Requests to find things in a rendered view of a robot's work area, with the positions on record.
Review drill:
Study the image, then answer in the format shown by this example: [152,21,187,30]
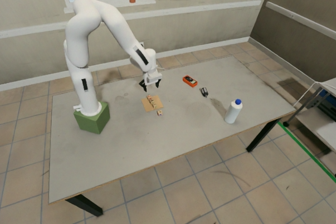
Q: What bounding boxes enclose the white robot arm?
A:
[64,0,162,116]

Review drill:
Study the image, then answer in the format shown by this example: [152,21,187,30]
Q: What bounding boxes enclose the orange pocket multimeter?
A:
[183,75,198,87]

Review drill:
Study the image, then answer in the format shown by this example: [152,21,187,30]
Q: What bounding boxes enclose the white bottle with blue cap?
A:
[224,99,242,124]

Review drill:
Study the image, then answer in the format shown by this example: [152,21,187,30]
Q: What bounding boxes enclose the tan square mat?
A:
[141,95,163,112]

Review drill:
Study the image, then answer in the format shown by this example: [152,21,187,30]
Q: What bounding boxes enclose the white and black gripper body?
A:
[143,72,158,85]

